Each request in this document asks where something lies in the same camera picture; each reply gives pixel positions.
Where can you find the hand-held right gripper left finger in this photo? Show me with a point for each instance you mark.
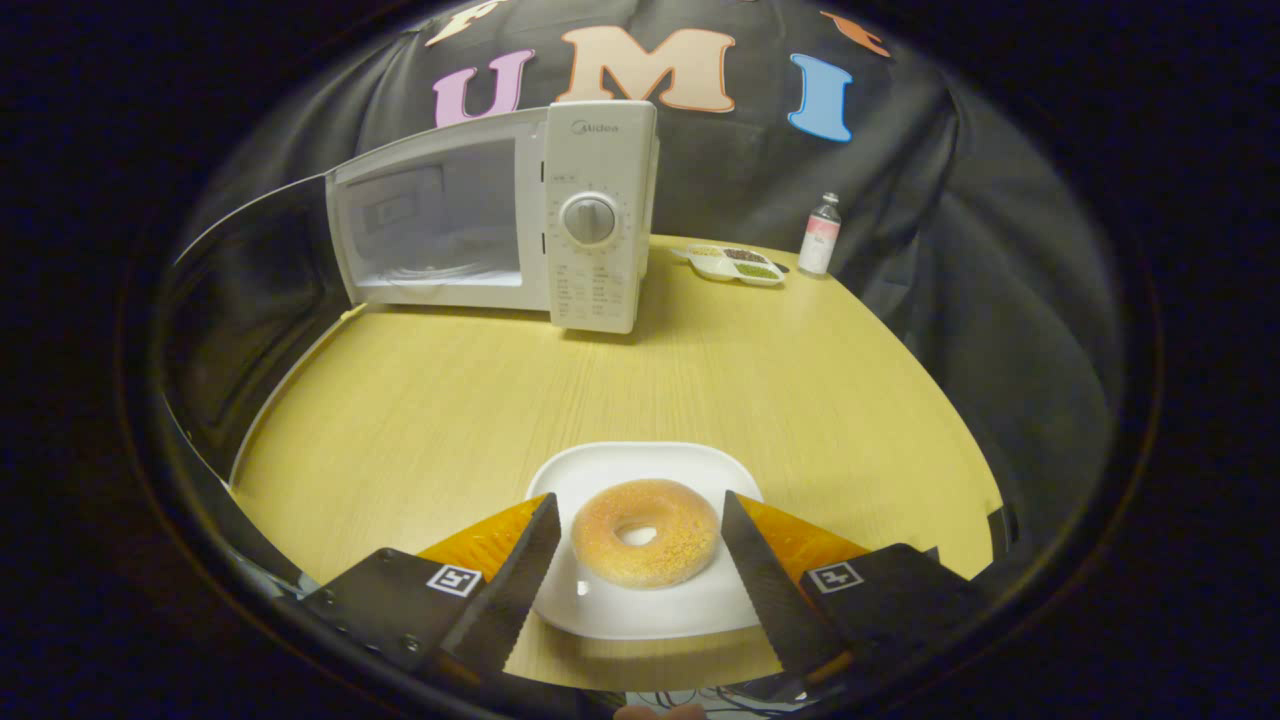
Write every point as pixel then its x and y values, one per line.
pixel 515 590

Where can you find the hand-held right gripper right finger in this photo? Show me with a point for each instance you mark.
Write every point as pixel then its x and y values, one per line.
pixel 765 585

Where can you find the white microwave oven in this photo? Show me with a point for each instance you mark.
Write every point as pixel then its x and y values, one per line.
pixel 600 160

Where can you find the white square plate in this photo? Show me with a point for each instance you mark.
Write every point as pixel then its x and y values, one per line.
pixel 640 612

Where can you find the white compartment dish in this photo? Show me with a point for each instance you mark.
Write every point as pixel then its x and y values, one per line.
pixel 735 265

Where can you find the small clear bottle pink label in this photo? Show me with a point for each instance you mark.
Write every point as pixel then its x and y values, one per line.
pixel 820 240

